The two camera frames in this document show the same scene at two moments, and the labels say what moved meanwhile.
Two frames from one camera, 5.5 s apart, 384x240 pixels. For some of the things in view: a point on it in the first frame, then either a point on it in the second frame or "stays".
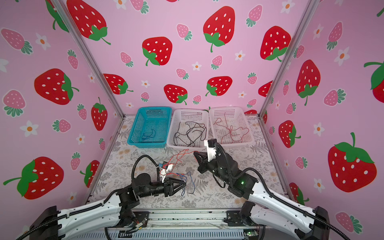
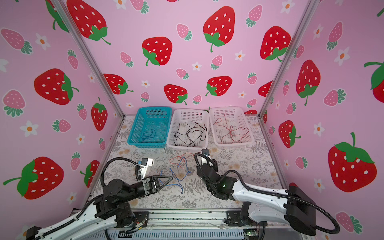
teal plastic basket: (151, 127) stays
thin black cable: (177, 132) → (190, 121)
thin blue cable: (148, 136) stays
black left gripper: (169, 190) → (151, 186)
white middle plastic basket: (189, 129) stays
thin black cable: (201, 134) stays
